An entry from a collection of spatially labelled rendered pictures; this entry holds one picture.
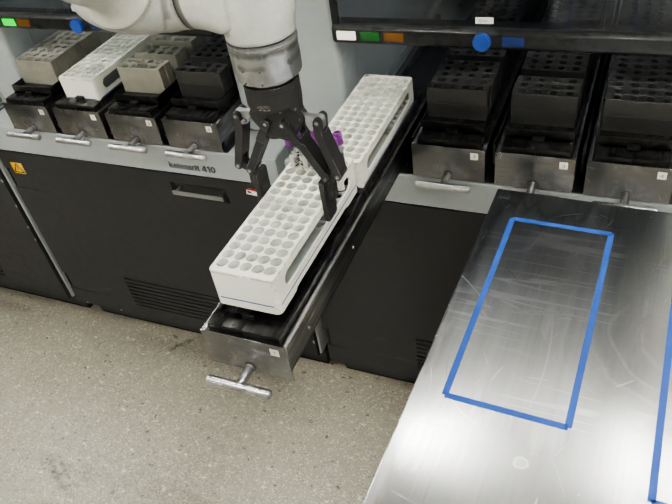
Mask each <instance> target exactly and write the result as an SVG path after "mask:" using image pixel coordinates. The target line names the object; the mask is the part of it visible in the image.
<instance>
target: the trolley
mask: <svg viewBox="0 0 672 504"><path fill-rule="evenodd" d="M363 504H672V213H667V212H660V211H652V210H645V209H638V208H631V207H624V206H617V205H610V204H603V203H596V202H589V201H582V200H575V199H568V198H561V197H553V196H546V195H539V194H532V193H525V192H518V191H511V190H504V189H498V190H497V192H496V194H495V197H494V199H493V201H492V204H491V206H490V208H489V211H488V213H487V215H486V218H485V220H484V222H483V225H482V227H481V229H480V232H479V234H478V236H477V239H476V241H475V243H474V246H473V248H472V250H471V253H470V255H469V257H468V260H467V262H466V264H465V267H464V269H463V271H462V274H461V276H460V278H459V281H458V283H457V285H456V288H455V290H454V292H453V295H452V297H451V299H450V302H449V304H448V306H447V309H446V311H445V313H444V316H443V318H442V320H441V323H440V325H439V327H438V330H437V332H436V334H435V337H434V339H433V341H432V344H431V346H430V348H429V351H428V353H427V355H426V358H425V360H424V362H423V365H422V367H421V369H420V372H419V374H418V376H417V379H416V381H415V383H414V386H413V388H412V390H411V393H410V395H409V397H408V400H407V402H406V404H405V407H404V409H403V411H402V414H401V416H400V418H399V421H398V423H397V425H396V428H395V430H394V432H393V435H392V437H391V439H390V442H389V444H388V446H387V449H386V451H385V453H384V456H383V458H382V460H381V463H380V465H379V467H378V470H377V472H376V474H375V477H374V479H373V481H372V484H371V486H370V488H369V491H368V493H367V495H366V498H365V500H364V502H363Z"/></svg>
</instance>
